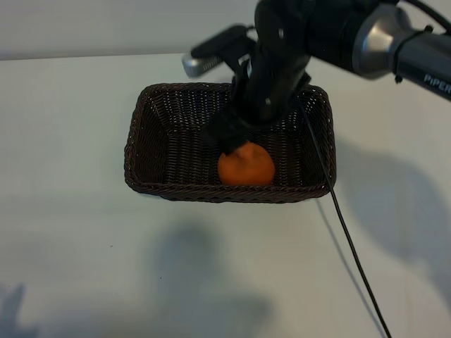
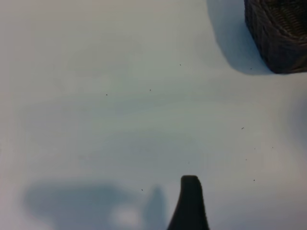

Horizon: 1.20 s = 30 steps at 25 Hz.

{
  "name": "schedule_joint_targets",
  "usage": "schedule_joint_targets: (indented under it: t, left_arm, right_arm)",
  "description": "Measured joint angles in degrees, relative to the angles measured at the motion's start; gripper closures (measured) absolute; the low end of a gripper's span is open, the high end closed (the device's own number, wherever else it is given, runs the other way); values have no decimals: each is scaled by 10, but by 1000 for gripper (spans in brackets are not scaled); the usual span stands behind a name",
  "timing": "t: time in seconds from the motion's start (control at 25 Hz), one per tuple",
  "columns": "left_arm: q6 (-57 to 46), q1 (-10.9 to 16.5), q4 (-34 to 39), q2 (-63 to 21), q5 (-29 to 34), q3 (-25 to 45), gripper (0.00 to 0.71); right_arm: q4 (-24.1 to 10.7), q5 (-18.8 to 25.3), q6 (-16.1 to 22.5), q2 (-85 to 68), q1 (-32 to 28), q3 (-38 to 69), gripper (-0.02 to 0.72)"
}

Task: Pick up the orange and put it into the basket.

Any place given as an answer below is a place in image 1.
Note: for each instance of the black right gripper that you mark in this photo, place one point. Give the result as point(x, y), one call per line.
point(278, 70)

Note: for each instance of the orange fruit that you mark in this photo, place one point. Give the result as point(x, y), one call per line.
point(250, 170)

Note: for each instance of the dark brown wicker basket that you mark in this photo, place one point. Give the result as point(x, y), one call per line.
point(176, 158)

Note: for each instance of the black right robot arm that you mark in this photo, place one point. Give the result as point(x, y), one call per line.
point(380, 45)

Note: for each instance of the black zip tie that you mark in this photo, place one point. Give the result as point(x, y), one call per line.
point(399, 60)

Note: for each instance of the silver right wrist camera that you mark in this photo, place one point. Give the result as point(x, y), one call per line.
point(194, 67)

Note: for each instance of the black right camera mount bracket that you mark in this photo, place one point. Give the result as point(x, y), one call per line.
point(225, 40)

